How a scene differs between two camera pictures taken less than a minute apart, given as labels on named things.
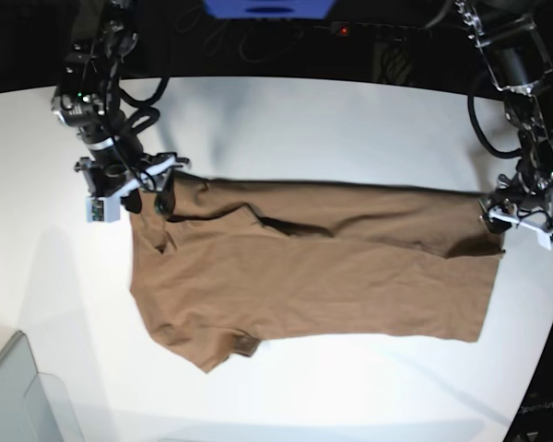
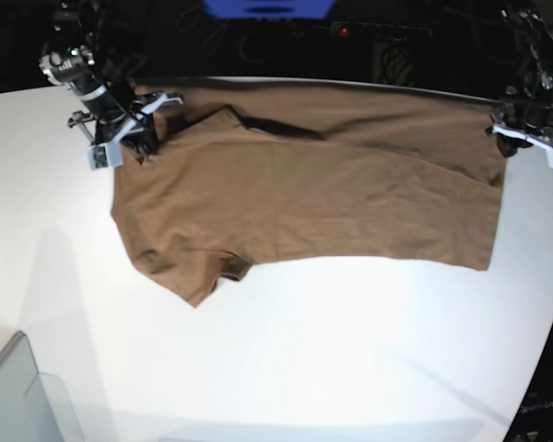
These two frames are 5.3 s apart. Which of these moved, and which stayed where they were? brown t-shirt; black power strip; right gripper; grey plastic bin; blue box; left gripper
Moved: brown t-shirt; right gripper; left gripper
Stayed: grey plastic bin; black power strip; blue box
